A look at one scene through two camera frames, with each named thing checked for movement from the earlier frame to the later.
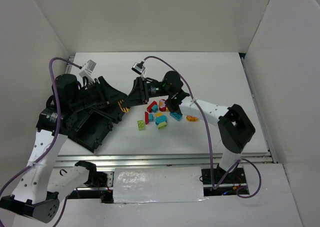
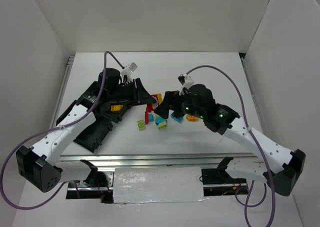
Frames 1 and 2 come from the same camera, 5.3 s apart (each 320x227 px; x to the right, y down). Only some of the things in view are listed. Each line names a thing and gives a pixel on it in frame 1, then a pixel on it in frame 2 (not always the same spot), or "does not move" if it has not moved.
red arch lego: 149,107 does not move
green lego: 141,125 does not move
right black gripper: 144,91 to 175,103
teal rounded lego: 162,118 does not move
